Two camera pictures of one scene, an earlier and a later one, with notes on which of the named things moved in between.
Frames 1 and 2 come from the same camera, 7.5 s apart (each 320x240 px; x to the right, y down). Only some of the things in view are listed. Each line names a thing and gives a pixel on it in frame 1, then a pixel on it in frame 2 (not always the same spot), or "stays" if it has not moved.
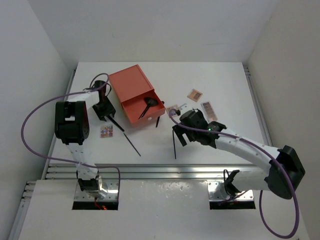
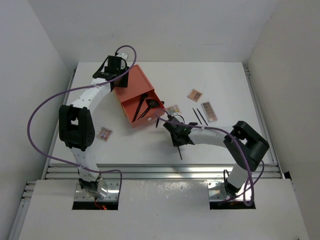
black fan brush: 150,102 stays
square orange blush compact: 194,95 stays
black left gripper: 109,109 -> 122,83
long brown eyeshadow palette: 208,111 stays
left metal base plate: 110,184 stays
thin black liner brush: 174,150 -> 180,153
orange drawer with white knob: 133,108 stays
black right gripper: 179,132 -> 176,143
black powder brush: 114,121 -> 144,96
